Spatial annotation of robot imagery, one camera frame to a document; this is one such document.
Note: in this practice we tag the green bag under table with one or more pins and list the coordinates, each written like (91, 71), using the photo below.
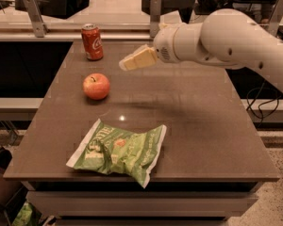
(27, 216)

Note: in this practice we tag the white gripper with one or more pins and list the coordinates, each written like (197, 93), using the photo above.
(165, 46)

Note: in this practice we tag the right metal rail bracket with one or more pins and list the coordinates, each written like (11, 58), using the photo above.
(275, 17)

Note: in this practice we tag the green chip bag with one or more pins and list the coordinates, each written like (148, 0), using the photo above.
(106, 149)

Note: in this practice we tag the grey table drawer base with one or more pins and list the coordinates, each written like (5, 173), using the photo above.
(141, 205)

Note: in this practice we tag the metal rail bracket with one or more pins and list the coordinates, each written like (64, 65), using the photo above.
(155, 10)
(275, 17)
(38, 25)

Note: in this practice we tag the middle metal rail bracket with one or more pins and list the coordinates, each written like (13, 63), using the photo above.
(155, 10)

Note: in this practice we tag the red apple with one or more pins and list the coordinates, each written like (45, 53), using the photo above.
(96, 86)

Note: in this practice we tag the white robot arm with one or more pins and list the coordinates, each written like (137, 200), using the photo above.
(226, 39)

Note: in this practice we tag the red coke can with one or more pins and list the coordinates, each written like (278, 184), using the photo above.
(91, 37)

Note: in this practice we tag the left metal rail bracket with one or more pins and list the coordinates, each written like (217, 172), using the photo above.
(38, 25)

